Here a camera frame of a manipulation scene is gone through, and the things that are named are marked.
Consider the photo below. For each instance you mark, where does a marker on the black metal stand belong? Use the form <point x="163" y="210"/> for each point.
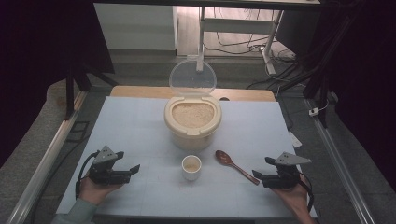
<point x="314" y="81"/>
<point x="70" y="93"/>

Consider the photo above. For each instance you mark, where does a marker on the small white box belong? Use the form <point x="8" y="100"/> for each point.
<point x="313" y="112"/>

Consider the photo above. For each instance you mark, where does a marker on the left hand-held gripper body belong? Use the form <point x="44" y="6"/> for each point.
<point x="104" y="174"/>

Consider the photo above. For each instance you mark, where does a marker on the cream rice container with lid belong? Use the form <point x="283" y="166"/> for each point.
<point x="193" y="137"/>

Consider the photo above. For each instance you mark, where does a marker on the wooden table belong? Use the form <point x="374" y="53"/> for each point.
<point x="140" y="91"/>

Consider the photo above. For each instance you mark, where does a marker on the aluminium rail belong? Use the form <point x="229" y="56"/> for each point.
<point x="339" y="161"/>
<point x="46" y="155"/>

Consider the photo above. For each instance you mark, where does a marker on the black curtain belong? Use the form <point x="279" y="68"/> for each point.
<point x="37" y="62"/>
<point x="367" y="77"/>

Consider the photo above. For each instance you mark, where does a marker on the person's right hand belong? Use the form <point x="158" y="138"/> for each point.
<point x="292" y="194"/>

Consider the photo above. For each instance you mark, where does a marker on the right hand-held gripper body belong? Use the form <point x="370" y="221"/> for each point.
<point x="283" y="179"/>

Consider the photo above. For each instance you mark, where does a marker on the rice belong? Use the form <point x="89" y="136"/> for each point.
<point x="193" y="114"/>

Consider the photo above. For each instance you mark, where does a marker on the white desk frame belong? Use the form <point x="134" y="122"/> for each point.
<point x="236" y="25"/>

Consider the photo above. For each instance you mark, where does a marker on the white paper tag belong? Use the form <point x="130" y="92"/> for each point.
<point x="295" y="140"/>

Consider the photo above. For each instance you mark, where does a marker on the white cabinet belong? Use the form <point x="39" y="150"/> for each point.
<point x="137" y="28"/>

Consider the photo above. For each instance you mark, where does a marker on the white cup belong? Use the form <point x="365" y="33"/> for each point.
<point x="191" y="172"/>

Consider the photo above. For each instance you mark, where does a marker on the brown wooden spoon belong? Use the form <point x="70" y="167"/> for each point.
<point x="224" y="158"/>

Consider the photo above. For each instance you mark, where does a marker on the person's left hand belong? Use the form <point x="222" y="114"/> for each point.
<point x="95" y="191"/>

